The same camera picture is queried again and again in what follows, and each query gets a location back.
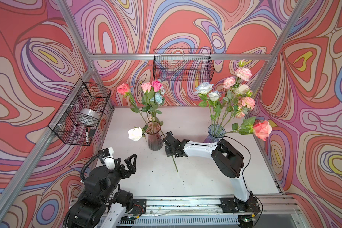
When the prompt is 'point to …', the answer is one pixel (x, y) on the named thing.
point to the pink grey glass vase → (155, 140)
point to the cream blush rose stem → (176, 167)
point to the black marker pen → (87, 136)
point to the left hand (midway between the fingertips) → (131, 156)
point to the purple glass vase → (215, 132)
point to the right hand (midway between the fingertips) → (171, 152)
